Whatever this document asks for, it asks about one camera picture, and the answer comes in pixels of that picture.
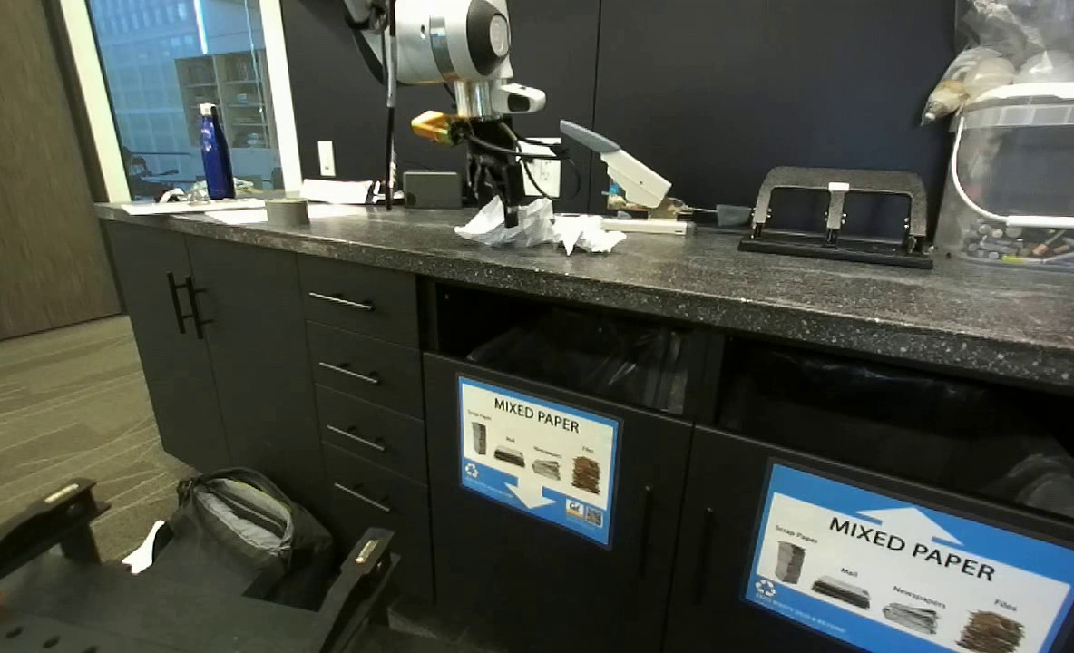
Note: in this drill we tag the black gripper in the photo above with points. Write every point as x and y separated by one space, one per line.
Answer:
498 149

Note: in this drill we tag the white cloth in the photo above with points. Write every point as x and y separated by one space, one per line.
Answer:
591 234

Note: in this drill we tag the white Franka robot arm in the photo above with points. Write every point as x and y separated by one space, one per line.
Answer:
453 40

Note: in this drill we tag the black bin bag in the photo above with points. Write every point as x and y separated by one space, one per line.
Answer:
611 356
902 423

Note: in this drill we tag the black bin door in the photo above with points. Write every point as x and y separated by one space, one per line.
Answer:
539 592

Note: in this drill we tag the black power adapter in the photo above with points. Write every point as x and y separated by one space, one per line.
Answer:
430 189

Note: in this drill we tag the grey white stapler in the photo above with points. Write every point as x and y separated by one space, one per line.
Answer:
628 182

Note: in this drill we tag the white power strip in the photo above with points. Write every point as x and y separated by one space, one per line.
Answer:
343 189

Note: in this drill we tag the black cabinet drawer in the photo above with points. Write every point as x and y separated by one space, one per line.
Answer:
380 546
368 393
360 329
377 467

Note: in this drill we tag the grey tape roll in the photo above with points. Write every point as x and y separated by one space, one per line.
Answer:
288 211

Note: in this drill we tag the blue label down arrow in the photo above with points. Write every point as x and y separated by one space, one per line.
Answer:
539 455

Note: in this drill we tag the flat white paper sheet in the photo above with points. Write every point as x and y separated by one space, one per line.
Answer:
238 217
169 208

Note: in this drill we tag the blue water bottle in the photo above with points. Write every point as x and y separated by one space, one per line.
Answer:
215 149

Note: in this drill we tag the black cabinet door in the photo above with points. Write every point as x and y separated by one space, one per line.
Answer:
145 351
259 385

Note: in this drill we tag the crumpled clear plastic wrap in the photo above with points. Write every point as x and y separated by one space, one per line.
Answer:
180 193

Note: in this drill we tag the black hole punch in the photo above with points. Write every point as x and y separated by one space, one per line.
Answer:
841 250

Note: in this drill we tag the white framed window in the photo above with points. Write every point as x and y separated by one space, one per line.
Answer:
186 73

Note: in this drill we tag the black grey backpack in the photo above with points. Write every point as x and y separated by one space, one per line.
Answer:
249 531

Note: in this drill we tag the black box blue label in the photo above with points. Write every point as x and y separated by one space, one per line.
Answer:
706 618

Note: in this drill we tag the white paper on floor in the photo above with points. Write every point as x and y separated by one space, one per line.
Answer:
145 548

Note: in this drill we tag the clear plastic storage container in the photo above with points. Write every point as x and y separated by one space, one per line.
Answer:
1031 170

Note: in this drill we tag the translucent plastic bag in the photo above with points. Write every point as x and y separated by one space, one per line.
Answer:
1023 39

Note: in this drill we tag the blue label up arrow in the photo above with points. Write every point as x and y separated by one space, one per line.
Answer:
913 568

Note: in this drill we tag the large white wall outlet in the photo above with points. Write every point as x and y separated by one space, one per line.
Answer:
545 176

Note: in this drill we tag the white wall switch plate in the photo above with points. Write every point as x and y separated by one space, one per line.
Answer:
325 156

